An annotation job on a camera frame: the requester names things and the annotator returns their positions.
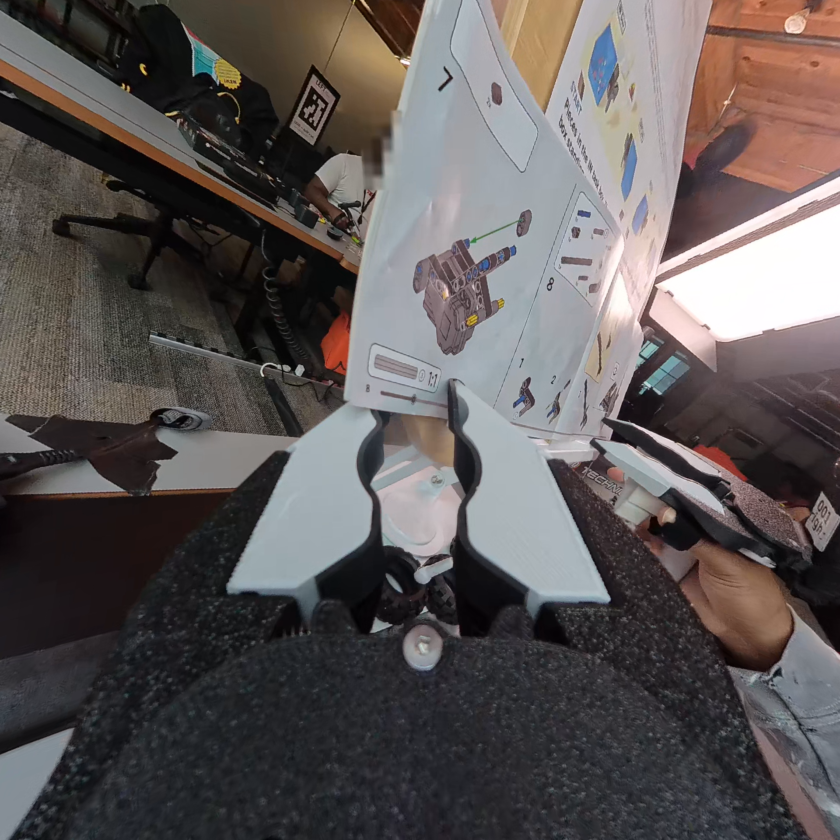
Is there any coiled black cable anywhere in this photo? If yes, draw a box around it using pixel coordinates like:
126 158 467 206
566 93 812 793
261 262 311 365

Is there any person's right forearm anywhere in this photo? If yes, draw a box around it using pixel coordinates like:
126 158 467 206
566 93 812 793
725 600 840 840

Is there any printed task instruction sheet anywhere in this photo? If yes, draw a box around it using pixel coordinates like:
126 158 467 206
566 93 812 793
545 0 713 316

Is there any black power cable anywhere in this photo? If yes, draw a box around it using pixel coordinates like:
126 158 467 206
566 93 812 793
0 448 73 481

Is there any white book stand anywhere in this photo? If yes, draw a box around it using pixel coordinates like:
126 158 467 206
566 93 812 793
371 420 595 592

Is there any black garment yellow print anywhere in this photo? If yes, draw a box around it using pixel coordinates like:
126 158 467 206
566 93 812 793
125 3 280 142

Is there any black office chair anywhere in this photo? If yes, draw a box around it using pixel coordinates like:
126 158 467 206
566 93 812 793
51 177 263 293

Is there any black tape patch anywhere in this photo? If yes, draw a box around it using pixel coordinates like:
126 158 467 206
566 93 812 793
7 413 179 497

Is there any background office desk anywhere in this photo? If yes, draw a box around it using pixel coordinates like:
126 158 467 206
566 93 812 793
0 10 368 277

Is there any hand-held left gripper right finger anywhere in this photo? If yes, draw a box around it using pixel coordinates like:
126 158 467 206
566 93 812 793
446 378 611 635

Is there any toy instruction booklet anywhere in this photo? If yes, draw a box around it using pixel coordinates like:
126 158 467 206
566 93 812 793
344 0 647 437

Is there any black white marker sign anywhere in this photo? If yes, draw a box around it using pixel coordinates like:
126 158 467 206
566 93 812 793
287 64 341 143

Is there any tape roll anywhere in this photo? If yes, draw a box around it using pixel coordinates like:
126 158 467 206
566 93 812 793
150 407 213 434

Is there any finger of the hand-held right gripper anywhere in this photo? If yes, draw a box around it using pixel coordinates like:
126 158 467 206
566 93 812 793
589 438 731 524
602 417 731 488

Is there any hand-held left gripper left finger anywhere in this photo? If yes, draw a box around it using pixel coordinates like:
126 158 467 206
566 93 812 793
226 408 390 632

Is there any white light panel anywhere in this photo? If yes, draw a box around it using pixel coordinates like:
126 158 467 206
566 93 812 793
646 169 840 342

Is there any person's right hand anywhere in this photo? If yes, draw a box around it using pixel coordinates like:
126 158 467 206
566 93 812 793
607 466 796 672

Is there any silver power strip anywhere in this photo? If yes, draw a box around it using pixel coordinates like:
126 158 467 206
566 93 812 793
147 331 308 380

